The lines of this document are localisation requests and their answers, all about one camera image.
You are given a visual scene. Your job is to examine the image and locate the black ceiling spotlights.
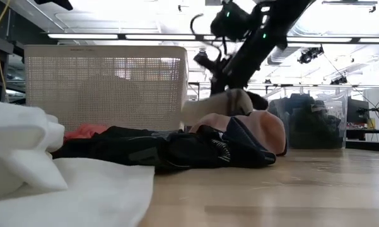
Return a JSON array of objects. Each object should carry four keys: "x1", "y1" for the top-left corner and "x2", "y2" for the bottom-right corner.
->
[
  {"x1": 297, "y1": 46, "x2": 325, "y2": 65},
  {"x1": 330, "y1": 76, "x2": 348, "y2": 86}
]

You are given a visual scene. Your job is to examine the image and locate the black monitor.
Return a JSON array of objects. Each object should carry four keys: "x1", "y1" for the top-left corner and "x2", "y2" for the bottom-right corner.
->
[{"x1": 346, "y1": 96, "x2": 371, "y2": 125}]

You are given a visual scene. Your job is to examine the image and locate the black ceiling rail fixture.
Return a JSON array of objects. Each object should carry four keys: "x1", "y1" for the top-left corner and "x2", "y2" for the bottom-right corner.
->
[{"x1": 321, "y1": 0, "x2": 379, "y2": 14}]

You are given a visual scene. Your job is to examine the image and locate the pink beige cloth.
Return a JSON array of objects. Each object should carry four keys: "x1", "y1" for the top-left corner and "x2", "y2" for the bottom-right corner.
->
[{"x1": 189, "y1": 110, "x2": 288, "y2": 158}]

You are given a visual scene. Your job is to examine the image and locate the black Puma shorts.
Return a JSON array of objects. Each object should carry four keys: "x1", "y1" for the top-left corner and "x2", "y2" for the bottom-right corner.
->
[{"x1": 51, "y1": 125, "x2": 234, "y2": 175}]

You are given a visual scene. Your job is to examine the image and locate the black background desk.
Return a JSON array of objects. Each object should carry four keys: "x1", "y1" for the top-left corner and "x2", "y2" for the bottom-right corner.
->
[{"x1": 346, "y1": 128, "x2": 379, "y2": 153}]

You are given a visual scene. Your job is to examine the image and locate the white cloth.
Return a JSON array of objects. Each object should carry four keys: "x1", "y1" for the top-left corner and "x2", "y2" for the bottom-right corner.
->
[{"x1": 0, "y1": 100, "x2": 156, "y2": 227}]

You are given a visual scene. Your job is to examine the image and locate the white perforated laundry basket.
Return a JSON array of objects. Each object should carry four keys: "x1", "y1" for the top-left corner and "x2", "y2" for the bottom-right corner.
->
[{"x1": 23, "y1": 44, "x2": 190, "y2": 132}]

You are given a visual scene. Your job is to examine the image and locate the black shelving frame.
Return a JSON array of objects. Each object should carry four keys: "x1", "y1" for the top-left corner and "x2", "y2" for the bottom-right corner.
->
[{"x1": 0, "y1": 34, "x2": 26, "y2": 103}]

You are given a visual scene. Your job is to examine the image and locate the red cloth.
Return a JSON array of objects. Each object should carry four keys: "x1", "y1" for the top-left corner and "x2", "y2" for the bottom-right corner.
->
[{"x1": 63, "y1": 122, "x2": 110, "y2": 142}]

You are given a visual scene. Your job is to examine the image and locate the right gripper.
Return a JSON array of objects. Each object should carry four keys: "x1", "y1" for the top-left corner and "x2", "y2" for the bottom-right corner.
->
[{"x1": 209, "y1": 40, "x2": 272, "y2": 112}]

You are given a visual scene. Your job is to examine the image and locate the navy striped garment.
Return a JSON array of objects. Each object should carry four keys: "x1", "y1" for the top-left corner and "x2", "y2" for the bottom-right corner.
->
[{"x1": 222, "y1": 116, "x2": 277, "y2": 168}]

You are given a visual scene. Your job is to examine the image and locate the black Puma garment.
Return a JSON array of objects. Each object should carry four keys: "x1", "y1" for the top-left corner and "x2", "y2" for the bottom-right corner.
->
[{"x1": 267, "y1": 93, "x2": 344, "y2": 149}]

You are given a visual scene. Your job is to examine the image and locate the large clear plastic bin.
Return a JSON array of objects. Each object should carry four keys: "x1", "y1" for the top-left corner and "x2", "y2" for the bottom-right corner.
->
[{"x1": 264, "y1": 85, "x2": 351, "y2": 150}]

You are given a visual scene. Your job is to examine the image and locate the black ceiling camera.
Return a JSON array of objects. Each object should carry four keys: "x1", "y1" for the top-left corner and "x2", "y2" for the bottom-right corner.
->
[{"x1": 194, "y1": 49, "x2": 209, "y2": 66}]

